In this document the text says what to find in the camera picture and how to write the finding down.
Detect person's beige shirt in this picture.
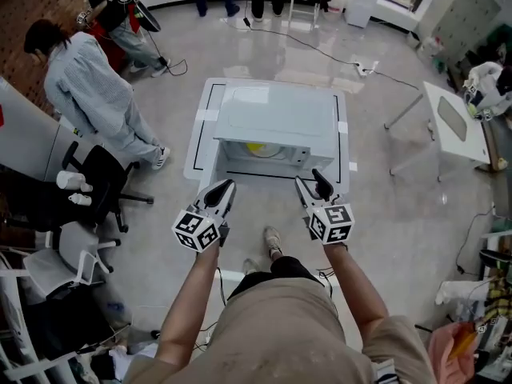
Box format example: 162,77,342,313
122,277,437,384

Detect white bottle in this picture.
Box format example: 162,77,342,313
67,192,94,207
55,170,94,194

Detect white office chair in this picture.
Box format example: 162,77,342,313
22,221,122,296

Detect glass microwave turntable plate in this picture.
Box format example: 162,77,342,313
238,142,287,160

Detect pink bag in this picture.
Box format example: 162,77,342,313
426,321,482,384

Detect white microwave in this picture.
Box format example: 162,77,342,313
212,82,338,172

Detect person's black shorts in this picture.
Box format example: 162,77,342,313
226,255,323,302

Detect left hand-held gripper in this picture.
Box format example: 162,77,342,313
171,179,238,254

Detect white power strip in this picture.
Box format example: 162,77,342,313
353,59,380,78

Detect white step stool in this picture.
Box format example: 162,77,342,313
286,0,323,31

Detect black floor cable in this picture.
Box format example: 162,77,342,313
218,0,421,91

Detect small white folding table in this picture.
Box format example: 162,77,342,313
383,80,494,182

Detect person's left forearm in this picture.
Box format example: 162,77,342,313
154,241,221,368

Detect white table with black lines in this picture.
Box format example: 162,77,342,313
182,77,358,198

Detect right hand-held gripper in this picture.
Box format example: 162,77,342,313
294,168,357,246

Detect white water dispenser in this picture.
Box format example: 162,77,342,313
344,0,384,29

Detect grey locker cabinet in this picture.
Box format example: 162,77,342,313
414,0,502,64

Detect black office chair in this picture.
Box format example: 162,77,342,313
0,140,155,234

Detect person's right forearm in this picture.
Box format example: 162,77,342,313
322,241,390,356

